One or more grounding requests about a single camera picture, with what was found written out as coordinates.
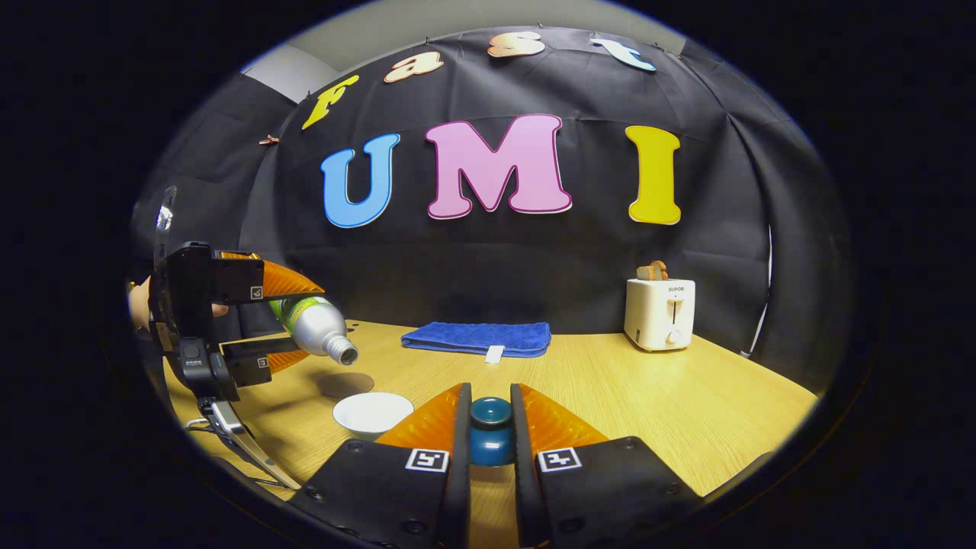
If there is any folded blue towel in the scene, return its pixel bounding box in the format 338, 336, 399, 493
401, 321, 552, 359

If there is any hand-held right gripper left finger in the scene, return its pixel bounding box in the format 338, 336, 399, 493
288, 383, 472, 549

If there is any silver green-label water bottle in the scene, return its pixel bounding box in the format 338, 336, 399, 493
268, 296, 360, 367

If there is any blue teacup lid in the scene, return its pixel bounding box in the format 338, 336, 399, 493
468, 396, 515, 467

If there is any black backdrop cloth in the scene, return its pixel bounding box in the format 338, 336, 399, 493
130, 27, 849, 376

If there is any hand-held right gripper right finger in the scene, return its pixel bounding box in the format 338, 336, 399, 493
509, 383, 702, 549

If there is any white toaster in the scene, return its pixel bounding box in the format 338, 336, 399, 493
624, 278, 696, 352

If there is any white teacup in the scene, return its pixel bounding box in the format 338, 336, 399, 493
332, 392, 416, 441

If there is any white cable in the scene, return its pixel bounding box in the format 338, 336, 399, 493
741, 225, 773, 359

